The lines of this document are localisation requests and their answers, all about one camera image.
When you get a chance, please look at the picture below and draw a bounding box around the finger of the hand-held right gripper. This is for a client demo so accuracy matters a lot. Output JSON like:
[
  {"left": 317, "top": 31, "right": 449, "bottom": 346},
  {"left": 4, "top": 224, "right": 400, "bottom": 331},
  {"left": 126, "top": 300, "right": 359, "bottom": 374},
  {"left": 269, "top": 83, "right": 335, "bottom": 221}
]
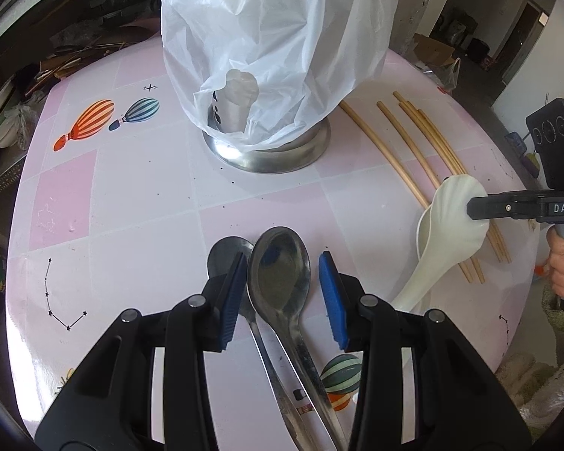
[{"left": 467, "top": 192, "right": 539, "bottom": 221}]

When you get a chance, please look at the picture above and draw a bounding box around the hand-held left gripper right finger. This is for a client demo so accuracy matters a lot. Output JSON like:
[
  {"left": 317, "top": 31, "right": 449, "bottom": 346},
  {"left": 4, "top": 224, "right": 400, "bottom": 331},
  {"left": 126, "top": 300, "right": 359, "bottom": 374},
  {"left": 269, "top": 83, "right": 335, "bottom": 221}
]
[{"left": 318, "top": 251, "right": 532, "bottom": 451}]

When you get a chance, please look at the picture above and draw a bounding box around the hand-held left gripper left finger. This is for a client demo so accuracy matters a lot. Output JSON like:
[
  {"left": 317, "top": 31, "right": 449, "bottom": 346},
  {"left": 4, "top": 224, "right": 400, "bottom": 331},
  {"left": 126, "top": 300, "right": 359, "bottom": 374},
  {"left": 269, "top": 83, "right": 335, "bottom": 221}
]
[{"left": 35, "top": 251, "right": 247, "bottom": 451}]

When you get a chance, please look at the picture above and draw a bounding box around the small metal spoon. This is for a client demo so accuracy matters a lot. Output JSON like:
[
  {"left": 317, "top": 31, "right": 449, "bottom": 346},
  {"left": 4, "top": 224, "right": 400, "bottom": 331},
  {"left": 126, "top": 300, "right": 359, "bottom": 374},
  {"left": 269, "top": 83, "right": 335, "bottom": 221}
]
[{"left": 207, "top": 236, "right": 313, "bottom": 451}]

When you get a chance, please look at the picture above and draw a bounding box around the large metal spoon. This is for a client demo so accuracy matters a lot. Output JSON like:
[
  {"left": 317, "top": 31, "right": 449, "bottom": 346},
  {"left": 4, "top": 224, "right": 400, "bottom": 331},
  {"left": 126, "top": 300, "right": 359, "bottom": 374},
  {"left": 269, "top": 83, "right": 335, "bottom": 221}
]
[{"left": 247, "top": 226, "right": 353, "bottom": 451}]

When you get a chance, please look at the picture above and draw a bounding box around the wooden chopstick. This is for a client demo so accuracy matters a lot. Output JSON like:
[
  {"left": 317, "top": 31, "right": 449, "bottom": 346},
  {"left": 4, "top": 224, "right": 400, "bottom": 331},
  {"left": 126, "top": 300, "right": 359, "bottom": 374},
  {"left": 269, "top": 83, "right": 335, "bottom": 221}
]
[
  {"left": 399, "top": 101, "right": 471, "bottom": 285},
  {"left": 416, "top": 110, "right": 513, "bottom": 264},
  {"left": 339, "top": 101, "right": 431, "bottom": 210},
  {"left": 377, "top": 101, "right": 443, "bottom": 189},
  {"left": 404, "top": 102, "right": 484, "bottom": 285}
]

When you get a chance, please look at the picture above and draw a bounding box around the bundle of wooden chopsticks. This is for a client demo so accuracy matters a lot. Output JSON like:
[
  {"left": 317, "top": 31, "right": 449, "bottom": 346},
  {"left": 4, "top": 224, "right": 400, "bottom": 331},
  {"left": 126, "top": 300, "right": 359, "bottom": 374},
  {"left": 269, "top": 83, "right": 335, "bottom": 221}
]
[{"left": 393, "top": 91, "right": 503, "bottom": 264}]

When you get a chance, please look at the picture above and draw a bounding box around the white plain plastic spoon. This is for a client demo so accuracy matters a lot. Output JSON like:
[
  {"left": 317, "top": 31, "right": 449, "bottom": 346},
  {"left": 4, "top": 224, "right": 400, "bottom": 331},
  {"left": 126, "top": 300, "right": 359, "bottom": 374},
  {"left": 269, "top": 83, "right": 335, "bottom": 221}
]
[{"left": 416, "top": 206, "right": 440, "bottom": 271}]

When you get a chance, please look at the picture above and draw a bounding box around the stainless steel utensil holder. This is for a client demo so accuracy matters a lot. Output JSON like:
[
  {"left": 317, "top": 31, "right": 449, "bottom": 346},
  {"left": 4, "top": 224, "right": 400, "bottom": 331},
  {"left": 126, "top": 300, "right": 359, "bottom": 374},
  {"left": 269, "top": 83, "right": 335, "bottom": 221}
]
[{"left": 202, "top": 70, "right": 332, "bottom": 173}]

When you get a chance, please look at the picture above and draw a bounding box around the dark brown door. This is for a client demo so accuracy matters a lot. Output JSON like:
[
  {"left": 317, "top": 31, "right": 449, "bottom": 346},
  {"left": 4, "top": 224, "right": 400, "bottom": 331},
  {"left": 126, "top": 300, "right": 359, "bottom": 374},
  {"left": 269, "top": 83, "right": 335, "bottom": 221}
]
[{"left": 496, "top": 0, "right": 553, "bottom": 85}]

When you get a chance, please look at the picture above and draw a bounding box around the translucent plastic bag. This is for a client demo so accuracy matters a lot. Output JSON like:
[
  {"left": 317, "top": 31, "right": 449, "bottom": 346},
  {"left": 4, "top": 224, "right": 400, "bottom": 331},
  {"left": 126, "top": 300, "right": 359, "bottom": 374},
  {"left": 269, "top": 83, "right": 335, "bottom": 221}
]
[{"left": 437, "top": 56, "right": 461, "bottom": 92}]

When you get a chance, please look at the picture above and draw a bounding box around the cardboard box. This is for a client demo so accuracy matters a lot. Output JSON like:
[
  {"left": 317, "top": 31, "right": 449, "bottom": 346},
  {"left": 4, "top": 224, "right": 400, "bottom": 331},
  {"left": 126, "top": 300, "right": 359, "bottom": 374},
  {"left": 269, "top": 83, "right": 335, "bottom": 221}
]
[{"left": 414, "top": 33, "right": 456, "bottom": 67}]

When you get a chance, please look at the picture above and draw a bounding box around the cream fleece cloth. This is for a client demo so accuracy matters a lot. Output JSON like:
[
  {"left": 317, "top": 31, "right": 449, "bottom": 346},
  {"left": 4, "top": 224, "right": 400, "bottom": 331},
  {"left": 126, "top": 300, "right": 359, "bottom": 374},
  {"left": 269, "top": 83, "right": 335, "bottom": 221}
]
[{"left": 493, "top": 338, "right": 564, "bottom": 433}]

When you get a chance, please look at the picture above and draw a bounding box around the concrete pillar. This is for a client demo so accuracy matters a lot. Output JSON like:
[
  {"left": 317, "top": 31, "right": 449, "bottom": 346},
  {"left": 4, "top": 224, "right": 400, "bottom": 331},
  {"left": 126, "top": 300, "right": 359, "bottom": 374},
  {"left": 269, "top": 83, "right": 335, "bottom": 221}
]
[{"left": 390, "top": 0, "right": 452, "bottom": 57}]

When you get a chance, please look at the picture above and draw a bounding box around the white plastic bag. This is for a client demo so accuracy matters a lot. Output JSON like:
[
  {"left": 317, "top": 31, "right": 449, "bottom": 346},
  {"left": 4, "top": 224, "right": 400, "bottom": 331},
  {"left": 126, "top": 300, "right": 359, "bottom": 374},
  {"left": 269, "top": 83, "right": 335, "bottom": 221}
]
[{"left": 161, "top": 0, "right": 402, "bottom": 151}]

